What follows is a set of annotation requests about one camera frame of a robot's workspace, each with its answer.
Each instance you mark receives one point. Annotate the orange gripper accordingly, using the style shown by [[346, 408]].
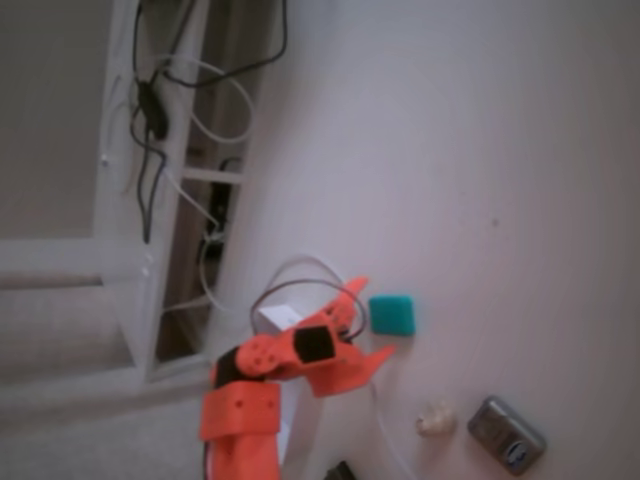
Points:
[[361, 369]]

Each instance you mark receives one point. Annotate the green cube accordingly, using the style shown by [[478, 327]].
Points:
[[392, 315]]

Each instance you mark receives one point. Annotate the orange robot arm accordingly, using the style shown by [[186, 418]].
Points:
[[240, 410]]

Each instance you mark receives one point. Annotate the white cardboard box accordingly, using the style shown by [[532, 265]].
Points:
[[280, 317]]

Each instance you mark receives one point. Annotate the beige bear figurine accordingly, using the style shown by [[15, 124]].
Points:
[[437, 420]]

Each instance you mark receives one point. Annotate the grey metal compact device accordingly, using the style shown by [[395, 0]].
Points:
[[505, 435]]

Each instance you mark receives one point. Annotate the white frame furniture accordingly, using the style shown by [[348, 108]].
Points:
[[112, 210]]

